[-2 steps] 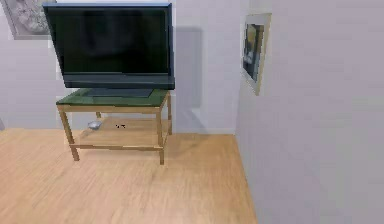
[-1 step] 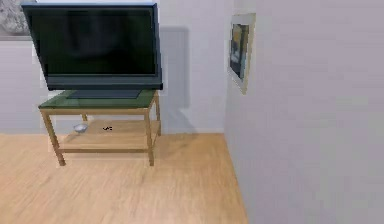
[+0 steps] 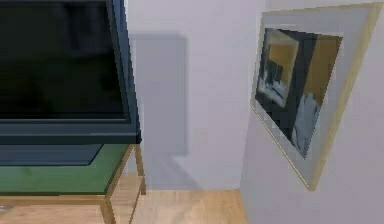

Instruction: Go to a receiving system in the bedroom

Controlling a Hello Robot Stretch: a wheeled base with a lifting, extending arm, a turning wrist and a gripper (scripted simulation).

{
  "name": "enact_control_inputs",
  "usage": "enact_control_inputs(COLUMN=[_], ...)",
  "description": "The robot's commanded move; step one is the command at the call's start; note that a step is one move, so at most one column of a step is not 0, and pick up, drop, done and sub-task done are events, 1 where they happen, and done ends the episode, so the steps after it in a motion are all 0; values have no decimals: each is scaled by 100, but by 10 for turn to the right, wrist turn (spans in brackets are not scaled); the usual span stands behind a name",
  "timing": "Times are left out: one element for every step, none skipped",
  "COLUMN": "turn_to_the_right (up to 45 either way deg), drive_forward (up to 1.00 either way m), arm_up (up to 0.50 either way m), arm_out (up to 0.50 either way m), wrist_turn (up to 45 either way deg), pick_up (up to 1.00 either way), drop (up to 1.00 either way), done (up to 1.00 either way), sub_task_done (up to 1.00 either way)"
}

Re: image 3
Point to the black television set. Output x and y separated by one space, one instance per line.
60 66

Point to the green-topped wooden table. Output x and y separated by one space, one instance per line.
66 180

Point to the wood-framed wall picture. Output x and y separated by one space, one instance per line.
300 90

